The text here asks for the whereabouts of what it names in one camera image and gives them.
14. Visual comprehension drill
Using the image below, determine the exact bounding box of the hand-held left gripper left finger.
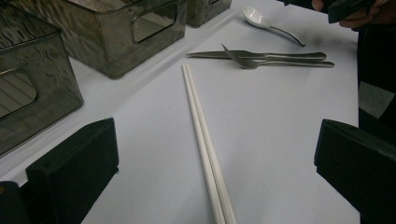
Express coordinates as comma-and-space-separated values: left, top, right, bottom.
25, 117, 120, 224

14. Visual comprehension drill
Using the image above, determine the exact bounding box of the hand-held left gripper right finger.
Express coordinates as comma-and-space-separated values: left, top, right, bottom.
314, 119, 396, 224

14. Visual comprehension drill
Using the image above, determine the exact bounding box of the steel table knife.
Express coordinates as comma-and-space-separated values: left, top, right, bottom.
185, 49, 327, 62

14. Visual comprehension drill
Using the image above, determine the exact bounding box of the steel fork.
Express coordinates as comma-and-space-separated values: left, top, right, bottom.
220, 43, 335, 70

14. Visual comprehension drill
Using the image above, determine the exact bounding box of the transparent grey plastic bin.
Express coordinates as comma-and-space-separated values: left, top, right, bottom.
8, 0, 189, 79
186, 0, 233, 28
0, 12, 84, 157

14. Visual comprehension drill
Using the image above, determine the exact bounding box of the white ceramic spoon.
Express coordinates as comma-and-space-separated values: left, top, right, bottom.
242, 5, 306, 49

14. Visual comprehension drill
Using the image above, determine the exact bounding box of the white chopstick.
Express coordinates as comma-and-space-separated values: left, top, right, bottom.
185, 63, 238, 224
181, 63, 227, 224

